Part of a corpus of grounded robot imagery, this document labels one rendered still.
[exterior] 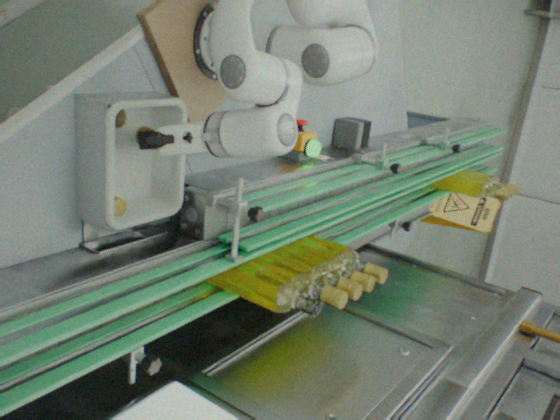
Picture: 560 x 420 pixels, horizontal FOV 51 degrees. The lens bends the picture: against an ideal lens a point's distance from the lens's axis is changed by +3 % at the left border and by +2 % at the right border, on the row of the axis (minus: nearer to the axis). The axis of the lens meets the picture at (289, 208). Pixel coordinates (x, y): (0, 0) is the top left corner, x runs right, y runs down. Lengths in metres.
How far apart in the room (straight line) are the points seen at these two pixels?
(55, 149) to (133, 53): 0.22
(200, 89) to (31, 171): 0.38
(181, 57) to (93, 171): 0.29
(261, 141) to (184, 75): 0.37
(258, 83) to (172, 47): 0.36
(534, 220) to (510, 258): 0.54
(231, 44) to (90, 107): 0.30
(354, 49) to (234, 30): 0.29
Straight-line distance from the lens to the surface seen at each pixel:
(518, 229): 7.19
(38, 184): 1.05
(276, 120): 0.84
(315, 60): 1.03
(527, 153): 7.02
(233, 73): 0.82
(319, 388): 1.09
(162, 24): 1.13
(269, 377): 1.09
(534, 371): 1.41
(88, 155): 1.04
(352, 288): 1.14
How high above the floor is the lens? 1.60
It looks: 32 degrees down
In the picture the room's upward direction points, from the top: 108 degrees clockwise
